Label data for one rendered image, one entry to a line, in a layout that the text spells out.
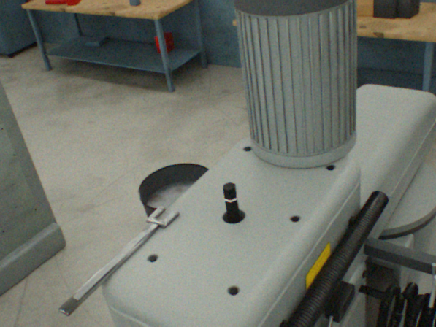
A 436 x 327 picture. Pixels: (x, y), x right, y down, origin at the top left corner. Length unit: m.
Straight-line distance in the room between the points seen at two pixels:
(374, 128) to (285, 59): 0.52
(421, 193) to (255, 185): 0.63
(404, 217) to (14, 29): 7.31
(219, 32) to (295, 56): 5.35
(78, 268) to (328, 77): 3.11
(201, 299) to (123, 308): 0.12
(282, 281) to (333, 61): 0.35
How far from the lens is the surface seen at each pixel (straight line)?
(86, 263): 3.83
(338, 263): 0.88
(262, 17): 0.84
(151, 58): 6.29
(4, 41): 8.14
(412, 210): 1.39
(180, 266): 0.78
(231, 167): 0.97
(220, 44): 6.25
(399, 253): 1.16
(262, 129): 0.94
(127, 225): 4.03
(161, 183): 3.42
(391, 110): 1.39
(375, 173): 1.18
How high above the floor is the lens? 2.42
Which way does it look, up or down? 33 degrees down
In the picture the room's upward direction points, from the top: 10 degrees counter-clockwise
